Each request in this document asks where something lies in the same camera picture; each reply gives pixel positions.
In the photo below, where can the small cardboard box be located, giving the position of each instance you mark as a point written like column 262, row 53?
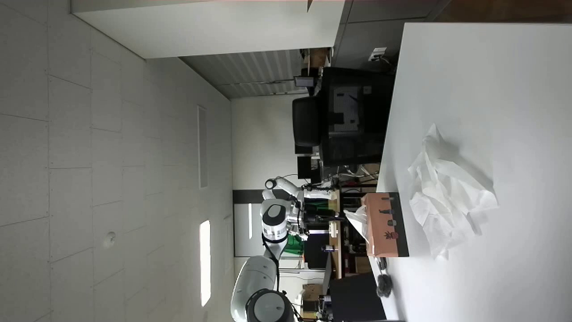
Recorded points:
column 317, row 58

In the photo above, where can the brown cardboard box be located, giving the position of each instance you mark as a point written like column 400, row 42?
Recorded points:
column 385, row 227

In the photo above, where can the small white jointed arm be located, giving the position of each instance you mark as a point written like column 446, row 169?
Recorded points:
column 287, row 187

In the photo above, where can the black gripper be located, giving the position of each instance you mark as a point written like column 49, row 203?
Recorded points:
column 312, row 219

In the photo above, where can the black equipment cabinet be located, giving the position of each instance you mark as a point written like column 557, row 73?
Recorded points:
column 359, row 144

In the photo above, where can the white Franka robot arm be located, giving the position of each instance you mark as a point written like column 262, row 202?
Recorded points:
column 262, row 287

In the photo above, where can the white facial tissue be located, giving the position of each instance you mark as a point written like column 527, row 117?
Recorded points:
column 444, row 230
column 359, row 219

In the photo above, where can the black box device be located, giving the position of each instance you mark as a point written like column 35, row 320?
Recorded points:
column 316, row 252

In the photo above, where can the black computer monitor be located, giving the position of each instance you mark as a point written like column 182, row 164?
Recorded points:
column 307, row 126

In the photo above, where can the green plastic bin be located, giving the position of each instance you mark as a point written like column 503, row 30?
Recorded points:
column 296, row 246

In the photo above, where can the small black tabletop object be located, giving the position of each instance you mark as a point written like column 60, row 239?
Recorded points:
column 385, row 286

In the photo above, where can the crumpled white tissue pile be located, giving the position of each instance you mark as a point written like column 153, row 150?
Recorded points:
column 453, row 173

